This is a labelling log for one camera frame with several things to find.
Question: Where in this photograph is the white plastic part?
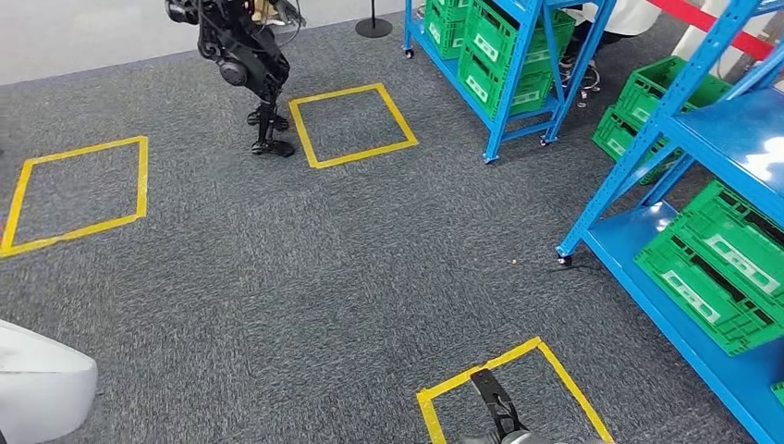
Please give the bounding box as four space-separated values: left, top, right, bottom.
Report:
0 318 99 444

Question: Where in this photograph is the blue metal shelf rack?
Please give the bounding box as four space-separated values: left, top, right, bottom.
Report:
400 0 619 165
556 0 784 444

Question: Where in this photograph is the black legged humanoid robot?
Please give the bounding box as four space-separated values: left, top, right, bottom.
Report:
164 0 308 159

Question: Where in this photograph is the wheeled chair base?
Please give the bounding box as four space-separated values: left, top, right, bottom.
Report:
560 55 605 110

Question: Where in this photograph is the person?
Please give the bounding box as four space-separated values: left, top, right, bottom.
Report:
563 0 663 38

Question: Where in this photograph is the red barrier belt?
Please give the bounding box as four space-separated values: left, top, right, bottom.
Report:
645 0 776 61

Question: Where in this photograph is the black round-base post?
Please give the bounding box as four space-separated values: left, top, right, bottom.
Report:
355 0 394 39

